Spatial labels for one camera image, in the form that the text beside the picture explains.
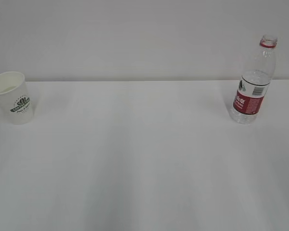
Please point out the white paper cup green logo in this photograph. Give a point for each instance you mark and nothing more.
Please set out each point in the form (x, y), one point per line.
(15, 102)

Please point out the clear water bottle red label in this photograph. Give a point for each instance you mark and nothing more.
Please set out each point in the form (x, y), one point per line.
(254, 82)

